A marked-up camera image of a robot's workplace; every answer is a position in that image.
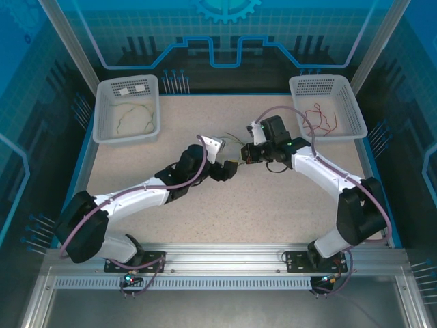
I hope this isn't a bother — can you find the plain yellow wire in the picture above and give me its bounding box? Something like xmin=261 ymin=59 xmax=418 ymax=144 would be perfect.
xmin=223 ymin=132 xmax=247 ymax=167

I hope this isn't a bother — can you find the green-yellow wire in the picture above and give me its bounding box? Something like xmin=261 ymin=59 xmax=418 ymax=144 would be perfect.
xmin=117 ymin=103 xmax=154 ymax=133
xmin=145 ymin=108 xmax=161 ymax=135
xmin=223 ymin=133 xmax=247 ymax=148

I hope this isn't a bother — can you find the red wire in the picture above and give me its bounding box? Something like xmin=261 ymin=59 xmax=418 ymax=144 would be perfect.
xmin=302 ymin=111 xmax=338 ymax=137
xmin=303 ymin=103 xmax=330 ymax=128

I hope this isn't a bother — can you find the plain white perforated basket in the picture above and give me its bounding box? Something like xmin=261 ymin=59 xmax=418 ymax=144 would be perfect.
xmin=289 ymin=74 xmax=369 ymax=139

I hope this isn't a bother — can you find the white basket with stickers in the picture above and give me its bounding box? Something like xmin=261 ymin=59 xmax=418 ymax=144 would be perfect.
xmin=91 ymin=74 xmax=162 ymax=147

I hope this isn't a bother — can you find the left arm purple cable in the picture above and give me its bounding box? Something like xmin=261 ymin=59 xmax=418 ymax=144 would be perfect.
xmin=59 ymin=135 xmax=209 ymax=260

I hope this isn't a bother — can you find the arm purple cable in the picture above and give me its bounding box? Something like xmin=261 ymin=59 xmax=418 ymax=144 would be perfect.
xmin=59 ymin=135 xmax=209 ymax=260
xmin=255 ymin=106 xmax=393 ymax=244

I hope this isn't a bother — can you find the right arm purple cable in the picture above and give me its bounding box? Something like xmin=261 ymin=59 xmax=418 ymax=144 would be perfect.
xmin=255 ymin=106 xmax=393 ymax=244

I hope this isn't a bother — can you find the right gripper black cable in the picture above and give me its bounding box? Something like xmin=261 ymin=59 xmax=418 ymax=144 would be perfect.
xmin=266 ymin=162 xmax=291 ymax=174

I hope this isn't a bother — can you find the aluminium mounting rail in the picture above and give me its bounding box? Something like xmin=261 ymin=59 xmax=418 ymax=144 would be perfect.
xmin=46 ymin=241 xmax=410 ymax=275

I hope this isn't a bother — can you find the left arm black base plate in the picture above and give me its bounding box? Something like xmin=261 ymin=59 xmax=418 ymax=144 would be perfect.
xmin=104 ymin=251 xmax=167 ymax=274

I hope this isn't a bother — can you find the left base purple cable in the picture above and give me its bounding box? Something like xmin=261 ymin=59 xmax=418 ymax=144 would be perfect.
xmin=109 ymin=255 xmax=167 ymax=296

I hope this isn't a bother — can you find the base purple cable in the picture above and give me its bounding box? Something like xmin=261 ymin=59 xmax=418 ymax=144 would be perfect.
xmin=109 ymin=255 xmax=167 ymax=296
xmin=309 ymin=251 xmax=354 ymax=296

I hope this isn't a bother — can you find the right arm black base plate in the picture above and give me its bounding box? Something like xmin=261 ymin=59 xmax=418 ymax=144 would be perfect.
xmin=283 ymin=251 xmax=353 ymax=274

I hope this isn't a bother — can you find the slotted white cable duct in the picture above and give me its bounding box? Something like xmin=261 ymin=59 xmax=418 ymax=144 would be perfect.
xmin=54 ymin=276 xmax=314 ymax=291

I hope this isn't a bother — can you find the aluminium frame post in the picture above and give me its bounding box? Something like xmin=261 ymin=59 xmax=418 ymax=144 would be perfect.
xmin=350 ymin=0 xmax=412 ymax=97
xmin=37 ymin=0 xmax=100 ymax=90

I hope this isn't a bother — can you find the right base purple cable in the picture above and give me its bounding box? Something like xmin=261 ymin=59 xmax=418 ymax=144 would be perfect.
xmin=309 ymin=251 xmax=354 ymax=296

